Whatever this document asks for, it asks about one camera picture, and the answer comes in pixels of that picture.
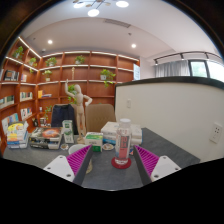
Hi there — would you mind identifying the black ceiling track rail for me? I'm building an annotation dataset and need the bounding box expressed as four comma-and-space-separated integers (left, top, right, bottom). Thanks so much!
153, 50, 224, 66

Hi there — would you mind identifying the small round printed disc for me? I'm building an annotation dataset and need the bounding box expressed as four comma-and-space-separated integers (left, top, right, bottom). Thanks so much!
102, 143, 115, 152

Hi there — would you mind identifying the tall green white carton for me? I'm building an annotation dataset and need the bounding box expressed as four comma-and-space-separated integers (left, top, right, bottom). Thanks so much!
61, 119, 75, 144

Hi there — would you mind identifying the wooden artist mannequin figure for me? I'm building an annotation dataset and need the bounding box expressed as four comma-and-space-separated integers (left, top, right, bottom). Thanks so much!
64, 78, 93, 144

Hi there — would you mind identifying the grey window curtain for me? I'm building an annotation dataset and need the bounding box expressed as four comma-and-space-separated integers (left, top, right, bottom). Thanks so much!
154, 59, 191, 78

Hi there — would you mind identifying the black framed window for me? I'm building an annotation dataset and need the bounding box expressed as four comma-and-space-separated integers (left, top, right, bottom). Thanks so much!
188, 59, 224, 83

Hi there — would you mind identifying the ceiling air vent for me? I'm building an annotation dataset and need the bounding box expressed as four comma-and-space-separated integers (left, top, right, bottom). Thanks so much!
103, 18, 132, 29

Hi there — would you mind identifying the small green white box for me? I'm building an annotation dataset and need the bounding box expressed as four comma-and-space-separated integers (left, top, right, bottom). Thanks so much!
84, 132, 104, 153

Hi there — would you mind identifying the flat round red coaster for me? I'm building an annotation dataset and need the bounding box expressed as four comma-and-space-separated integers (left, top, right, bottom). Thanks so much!
110, 156, 133, 170

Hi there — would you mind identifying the red-brown wall shelf unit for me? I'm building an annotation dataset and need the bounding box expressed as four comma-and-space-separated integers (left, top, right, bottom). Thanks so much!
0, 35, 141, 156

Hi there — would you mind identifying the tan upholstered chair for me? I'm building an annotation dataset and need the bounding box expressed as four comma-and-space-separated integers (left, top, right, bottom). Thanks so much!
85, 103, 117, 134

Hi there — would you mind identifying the white wall socket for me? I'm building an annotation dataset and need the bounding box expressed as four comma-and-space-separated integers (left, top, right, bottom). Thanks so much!
209, 122, 224, 144

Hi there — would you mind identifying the stack of white books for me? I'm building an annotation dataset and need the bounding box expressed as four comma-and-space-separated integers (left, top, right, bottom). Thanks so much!
100, 121, 143, 147

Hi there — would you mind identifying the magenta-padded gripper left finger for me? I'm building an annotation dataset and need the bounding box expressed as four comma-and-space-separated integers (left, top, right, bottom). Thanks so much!
43, 144, 95, 187

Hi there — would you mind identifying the stack of colourful books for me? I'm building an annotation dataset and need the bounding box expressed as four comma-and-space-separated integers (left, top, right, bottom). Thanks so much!
5, 121, 30, 149

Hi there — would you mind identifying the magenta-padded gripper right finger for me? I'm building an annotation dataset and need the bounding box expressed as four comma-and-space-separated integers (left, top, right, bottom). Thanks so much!
133, 144, 182, 187

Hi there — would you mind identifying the branched globe ceiling lamp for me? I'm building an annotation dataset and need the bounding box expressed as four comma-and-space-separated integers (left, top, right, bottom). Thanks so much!
72, 0, 130, 18

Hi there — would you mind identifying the clear plastic drink bottle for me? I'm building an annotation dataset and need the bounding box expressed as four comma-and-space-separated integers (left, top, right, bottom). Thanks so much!
114, 118, 133, 166

